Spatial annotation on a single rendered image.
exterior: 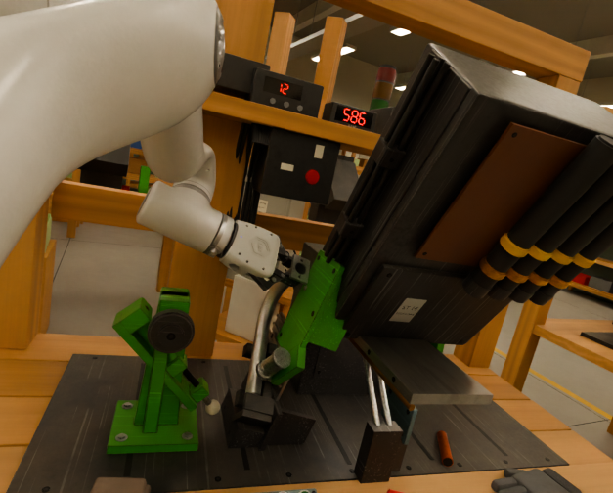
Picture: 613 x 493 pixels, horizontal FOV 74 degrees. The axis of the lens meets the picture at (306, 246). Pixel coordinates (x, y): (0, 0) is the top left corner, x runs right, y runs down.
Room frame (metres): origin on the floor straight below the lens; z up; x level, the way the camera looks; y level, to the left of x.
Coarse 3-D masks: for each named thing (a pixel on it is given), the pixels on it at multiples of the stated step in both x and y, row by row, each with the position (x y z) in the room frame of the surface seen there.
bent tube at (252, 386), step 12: (300, 264) 0.82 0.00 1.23; (300, 276) 0.79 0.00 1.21; (276, 288) 0.84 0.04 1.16; (264, 300) 0.85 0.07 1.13; (276, 300) 0.85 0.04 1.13; (264, 312) 0.84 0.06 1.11; (264, 324) 0.82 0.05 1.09; (264, 336) 0.80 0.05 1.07; (252, 348) 0.79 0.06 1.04; (264, 348) 0.78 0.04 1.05; (252, 360) 0.76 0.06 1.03; (252, 372) 0.74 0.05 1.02; (252, 384) 0.72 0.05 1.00
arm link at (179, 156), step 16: (176, 128) 0.54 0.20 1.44; (192, 128) 0.56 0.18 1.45; (144, 144) 0.57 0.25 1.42; (160, 144) 0.55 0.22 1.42; (176, 144) 0.56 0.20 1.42; (192, 144) 0.57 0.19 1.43; (160, 160) 0.57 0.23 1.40; (176, 160) 0.58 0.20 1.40; (192, 160) 0.59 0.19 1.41; (208, 160) 0.71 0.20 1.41; (160, 176) 0.60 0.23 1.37; (176, 176) 0.60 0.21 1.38; (192, 176) 0.62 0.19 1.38; (208, 176) 0.76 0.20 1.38; (208, 192) 0.76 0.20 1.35
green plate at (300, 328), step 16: (320, 256) 0.80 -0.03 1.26; (320, 272) 0.77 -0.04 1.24; (336, 272) 0.71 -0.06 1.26; (320, 288) 0.73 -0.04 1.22; (336, 288) 0.72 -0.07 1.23; (304, 304) 0.76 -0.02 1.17; (320, 304) 0.70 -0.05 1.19; (336, 304) 0.73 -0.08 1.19; (288, 320) 0.78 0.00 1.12; (304, 320) 0.73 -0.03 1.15; (320, 320) 0.72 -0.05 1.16; (336, 320) 0.73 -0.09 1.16; (288, 336) 0.75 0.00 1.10; (304, 336) 0.70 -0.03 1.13; (320, 336) 0.72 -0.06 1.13; (336, 336) 0.73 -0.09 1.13
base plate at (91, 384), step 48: (96, 384) 0.76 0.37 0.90; (240, 384) 0.88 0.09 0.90; (288, 384) 0.92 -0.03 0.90; (48, 432) 0.61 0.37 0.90; (96, 432) 0.63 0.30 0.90; (336, 432) 0.77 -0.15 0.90; (432, 432) 0.85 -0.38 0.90; (480, 432) 0.89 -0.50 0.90; (528, 432) 0.93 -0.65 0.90; (48, 480) 0.51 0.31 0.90; (192, 480) 0.57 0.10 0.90; (240, 480) 0.59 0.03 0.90; (288, 480) 0.61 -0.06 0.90; (336, 480) 0.64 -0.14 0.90
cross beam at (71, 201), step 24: (72, 192) 0.97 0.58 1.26; (96, 192) 0.98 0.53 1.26; (120, 192) 1.00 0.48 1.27; (72, 216) 0.97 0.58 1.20; (96, 216) 0.99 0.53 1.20; (120, 216) 1.00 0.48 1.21; (240, 216) 1.11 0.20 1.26; (264, 216) 1.13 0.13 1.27; (288, 240) 1.16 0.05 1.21; (312, 240) 1.18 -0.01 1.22
